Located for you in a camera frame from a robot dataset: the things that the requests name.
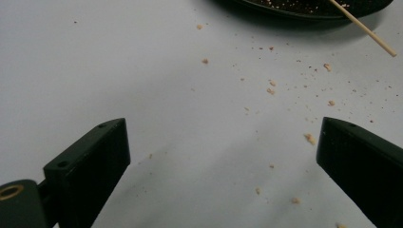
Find scattered brown crumbs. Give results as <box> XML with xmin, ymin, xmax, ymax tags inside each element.
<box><xmin>72</xmin><ymin>20</ymin><xmax>402</xmax><ymax>228</ymax></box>

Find thin wooden skewer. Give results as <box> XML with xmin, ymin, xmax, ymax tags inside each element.
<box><xmin>328</xmin><ymin>0</ymin><xmax>398</xmax><ymax>58</ymax></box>

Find round black plate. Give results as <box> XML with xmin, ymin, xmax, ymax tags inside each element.
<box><xmin>215</xmin><ymin>0</ymin><xmax>394</xmax><ymax>22</ymax></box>

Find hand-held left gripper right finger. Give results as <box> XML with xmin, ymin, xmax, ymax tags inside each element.
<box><xmin>316</xmin><ymin>116</ymin><xmax>403</xmax><ymax>228</ymax></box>

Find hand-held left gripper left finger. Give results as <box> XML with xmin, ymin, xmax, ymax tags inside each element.
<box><xmin>43</xmin><ymin>118</ymin><xmax>131</xmax><ymax>228</ymax></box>

